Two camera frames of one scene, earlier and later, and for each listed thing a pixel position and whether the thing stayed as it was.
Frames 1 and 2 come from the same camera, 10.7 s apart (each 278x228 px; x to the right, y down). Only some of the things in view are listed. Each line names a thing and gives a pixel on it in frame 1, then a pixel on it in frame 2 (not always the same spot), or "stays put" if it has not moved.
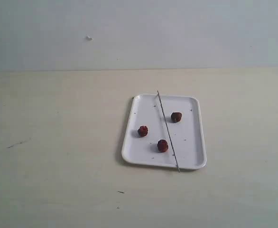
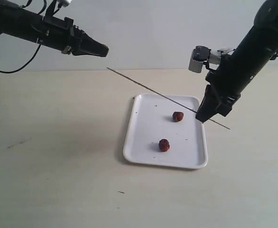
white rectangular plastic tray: [187, 135] stays put
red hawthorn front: [162, 146] stays put
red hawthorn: [176, 117] stays put
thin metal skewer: [168, 131] to [163, 96]
